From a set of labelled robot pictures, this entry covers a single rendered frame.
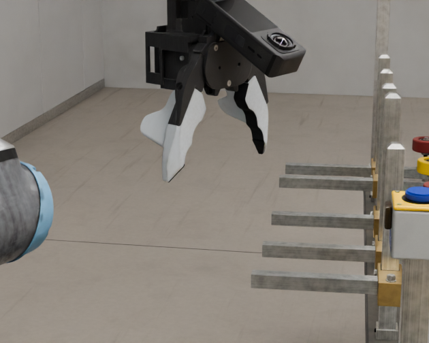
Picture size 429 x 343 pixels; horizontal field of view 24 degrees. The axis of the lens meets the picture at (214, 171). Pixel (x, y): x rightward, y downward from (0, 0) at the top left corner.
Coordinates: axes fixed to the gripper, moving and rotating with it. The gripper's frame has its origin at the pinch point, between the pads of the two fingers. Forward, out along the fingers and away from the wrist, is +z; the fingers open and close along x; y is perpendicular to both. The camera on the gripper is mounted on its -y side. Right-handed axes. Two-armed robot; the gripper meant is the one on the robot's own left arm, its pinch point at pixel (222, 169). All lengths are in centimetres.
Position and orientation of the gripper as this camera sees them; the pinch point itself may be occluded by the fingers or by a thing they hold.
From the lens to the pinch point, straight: 100.6
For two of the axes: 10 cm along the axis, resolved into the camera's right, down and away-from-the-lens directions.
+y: -7.6, -1.7, 6.3
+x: -6.5, 2.0, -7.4
